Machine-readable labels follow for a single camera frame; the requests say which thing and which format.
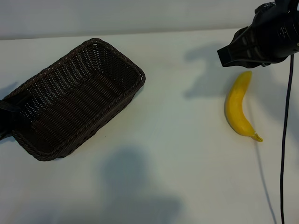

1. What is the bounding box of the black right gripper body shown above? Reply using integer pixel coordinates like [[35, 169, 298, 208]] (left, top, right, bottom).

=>
[[233, 22, 289, 67]]

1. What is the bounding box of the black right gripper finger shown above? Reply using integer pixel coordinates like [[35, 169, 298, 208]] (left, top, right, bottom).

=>
[[216, 42, 253, 61], [220, 56, 255, 68]]

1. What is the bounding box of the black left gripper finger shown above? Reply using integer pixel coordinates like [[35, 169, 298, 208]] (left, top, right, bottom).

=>
[[0, 111, 16, 141], [0, 100, 21, 113]]

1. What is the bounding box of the yellow banana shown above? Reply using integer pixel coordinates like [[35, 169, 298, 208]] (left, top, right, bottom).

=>
[[224, 70, 264, 143]]

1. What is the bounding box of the dark brown woven basket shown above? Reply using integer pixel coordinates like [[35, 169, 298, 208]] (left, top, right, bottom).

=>
[[1, 38, 146, 161]]

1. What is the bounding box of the black cable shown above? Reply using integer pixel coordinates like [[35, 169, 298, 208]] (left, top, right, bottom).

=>
[[279, 55, 294, 224]]

